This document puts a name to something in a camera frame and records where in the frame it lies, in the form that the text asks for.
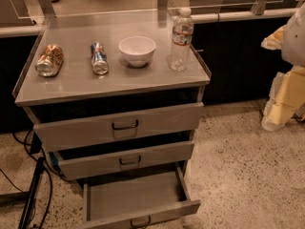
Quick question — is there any grey drawer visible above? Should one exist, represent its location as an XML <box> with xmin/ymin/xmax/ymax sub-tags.
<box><xmin>34</xmin><ymin>102</ymin><xmax>203</xmax><ymax>152</ymax></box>
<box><xmin>59</xmin><ymin>140</ymin><xmax>194</xmax><ymax>179</ymax></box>
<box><xmin>80</xmin><ymin>163</ymin><xmax>200</xmax><ymax>229</ymax></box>

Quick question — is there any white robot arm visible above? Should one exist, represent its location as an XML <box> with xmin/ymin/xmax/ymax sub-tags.
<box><xmin>261</xmin><ymin>4</ymin><xmax>305</xmax><ymax>131</ymax></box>

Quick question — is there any clear plastic water bottle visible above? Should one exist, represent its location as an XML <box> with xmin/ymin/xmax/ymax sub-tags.
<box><xmin>169</xmin><ymin>8</ymin><xmax>193</xmax><ymax>71</ymax></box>

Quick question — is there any black stand bar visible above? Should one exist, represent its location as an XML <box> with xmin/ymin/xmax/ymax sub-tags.
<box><xmin>18</xmin><ymin>157</ymin><xmax>44</xmax><ymax>229</ymax></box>

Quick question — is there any orange soda can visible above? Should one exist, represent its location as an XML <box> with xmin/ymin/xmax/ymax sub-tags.
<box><xmin>35</xmin><ymin>44</ymin><xmax>64</xmax><ymax>77</ymax></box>

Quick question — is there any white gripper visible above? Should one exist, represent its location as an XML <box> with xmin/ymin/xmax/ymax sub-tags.
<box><xmin>261</xmin><ymin>66</ymin><xmax>305</xmax><ymax>132</ymax></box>

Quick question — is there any white bowl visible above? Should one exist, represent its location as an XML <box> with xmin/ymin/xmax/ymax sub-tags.
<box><xmin>118</xmin><ymin>36</ymin><xmax>156</xmax><ymax>67</ymax></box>

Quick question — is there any blue slim energy can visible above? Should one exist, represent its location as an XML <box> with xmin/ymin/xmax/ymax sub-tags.
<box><xmin>91</xmin><ymin>42</ymin><xmax>109</xmax><ymax>75</ymax></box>

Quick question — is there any grey metal drawer cabinet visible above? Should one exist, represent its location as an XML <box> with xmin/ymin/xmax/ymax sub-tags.
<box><xmin>11</xmin><ymin>10</ymin><xmax>213</xmax><ymax>229</ymax></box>

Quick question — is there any black floor cable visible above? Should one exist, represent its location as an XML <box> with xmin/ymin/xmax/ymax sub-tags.
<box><xmin>0</xmin><ymin>129</ymin><xmax>70</xmax><ymax>229</ymax></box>

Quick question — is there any white railing counter edge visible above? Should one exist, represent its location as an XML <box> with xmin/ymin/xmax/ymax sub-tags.
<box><xmin>0</xmin><ymin>8</ymin><xmax>298</xmax><ymax>38</ymax></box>

